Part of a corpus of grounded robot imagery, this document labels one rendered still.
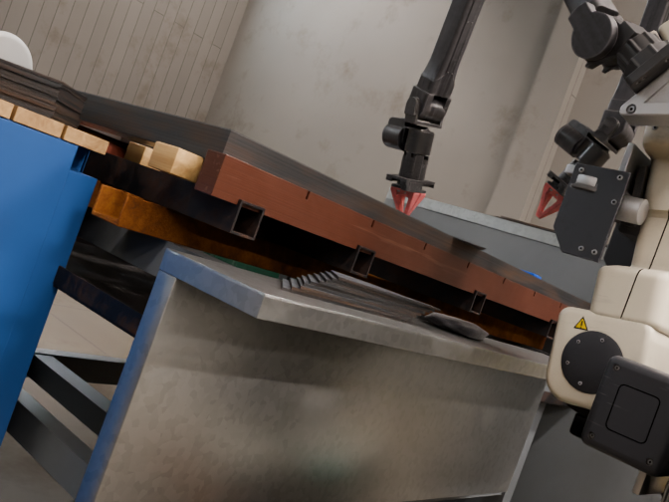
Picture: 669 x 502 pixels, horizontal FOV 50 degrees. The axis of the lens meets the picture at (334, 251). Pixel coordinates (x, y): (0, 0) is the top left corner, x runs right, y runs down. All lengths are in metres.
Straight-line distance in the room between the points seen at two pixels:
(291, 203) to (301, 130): 6.62
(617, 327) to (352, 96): 6.29
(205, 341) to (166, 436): 0.14
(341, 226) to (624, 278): 0.48
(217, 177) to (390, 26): 6.53
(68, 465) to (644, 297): 0.98
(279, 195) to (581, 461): 1.55
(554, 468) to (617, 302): 1.20
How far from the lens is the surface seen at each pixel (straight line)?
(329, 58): 7.85
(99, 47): 8.24
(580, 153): 1.72
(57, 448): 1.35
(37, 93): 1.19
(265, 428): 1.18
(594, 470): 2.38
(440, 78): 1.55
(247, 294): 0.85
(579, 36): 1.30
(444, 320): 1.38
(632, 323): 1.27
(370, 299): 1.11
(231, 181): 1.02
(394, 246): 1.33
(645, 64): 1.21
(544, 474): 2.43
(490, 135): 6.32
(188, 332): 1.00
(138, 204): 1.13
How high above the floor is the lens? 0.76
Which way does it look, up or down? level
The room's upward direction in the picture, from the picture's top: 20 degrees clockwise
